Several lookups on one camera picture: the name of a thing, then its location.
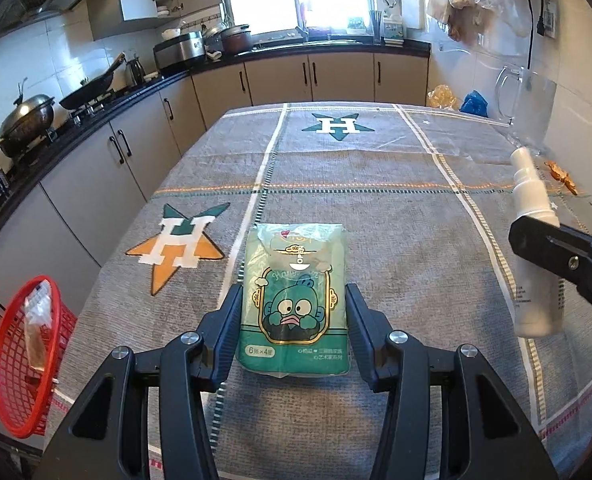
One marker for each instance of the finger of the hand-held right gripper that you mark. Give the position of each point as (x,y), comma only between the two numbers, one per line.
(535,245)

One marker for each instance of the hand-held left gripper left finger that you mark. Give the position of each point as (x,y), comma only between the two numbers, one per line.
(226,335)

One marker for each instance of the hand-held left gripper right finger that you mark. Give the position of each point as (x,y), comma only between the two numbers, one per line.
(363,335)

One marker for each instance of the white spray bottle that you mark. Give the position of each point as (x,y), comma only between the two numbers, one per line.
(528,195)

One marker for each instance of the green tissue pack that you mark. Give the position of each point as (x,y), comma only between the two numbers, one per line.
(291,280)

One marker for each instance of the clear plastic wrapper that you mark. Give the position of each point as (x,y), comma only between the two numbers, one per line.
(38,320)

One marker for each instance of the red plastic basket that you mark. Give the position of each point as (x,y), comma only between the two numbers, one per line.
(13,390)

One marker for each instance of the blue plastic bag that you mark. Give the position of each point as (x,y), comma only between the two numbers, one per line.
(474,105)

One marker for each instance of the yellow plastic bag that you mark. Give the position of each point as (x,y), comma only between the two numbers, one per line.
(443,97)

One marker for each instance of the hanging plastic bags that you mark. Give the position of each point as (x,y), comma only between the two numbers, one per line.
(475,0)

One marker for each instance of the white green carton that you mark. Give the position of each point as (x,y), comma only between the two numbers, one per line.
(393,27)

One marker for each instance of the kitchen base cabinets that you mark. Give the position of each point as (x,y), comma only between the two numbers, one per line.
(276,80)

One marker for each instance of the white cutting board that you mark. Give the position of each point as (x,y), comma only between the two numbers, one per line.
(412,5)

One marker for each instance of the steel kettle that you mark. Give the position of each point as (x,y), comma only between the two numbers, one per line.
(134,72)

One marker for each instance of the black wok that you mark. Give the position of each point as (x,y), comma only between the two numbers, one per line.
(88,92)

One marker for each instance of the silver electric cooker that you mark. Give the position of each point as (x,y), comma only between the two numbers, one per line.
(178,52)

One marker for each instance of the lidded steel wok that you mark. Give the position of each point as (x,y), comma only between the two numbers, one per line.
(26,120)

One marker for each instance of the brown cooking pot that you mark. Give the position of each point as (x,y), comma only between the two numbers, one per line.
(236,40)

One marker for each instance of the open wall cabinet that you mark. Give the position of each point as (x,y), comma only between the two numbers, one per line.
(136,0)

